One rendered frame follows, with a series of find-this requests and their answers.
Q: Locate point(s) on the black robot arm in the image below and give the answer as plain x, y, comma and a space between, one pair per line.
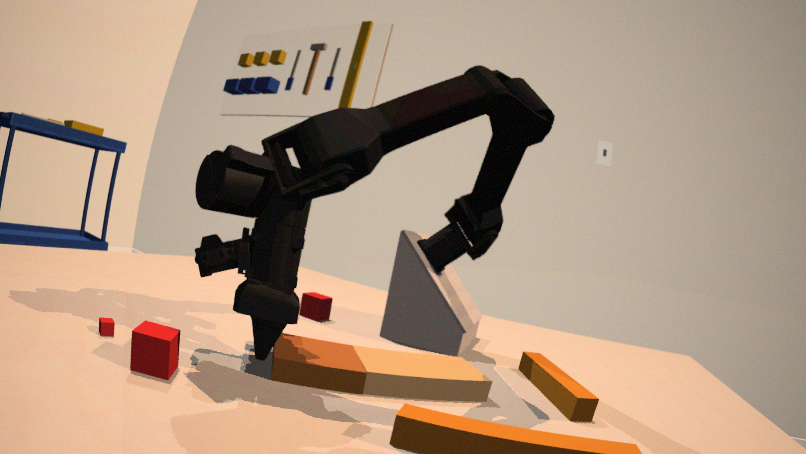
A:
338, 148

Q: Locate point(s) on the orange flat bar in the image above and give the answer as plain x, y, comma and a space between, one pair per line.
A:
433, 432
568, 396

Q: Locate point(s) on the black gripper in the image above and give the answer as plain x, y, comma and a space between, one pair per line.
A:
268, 295

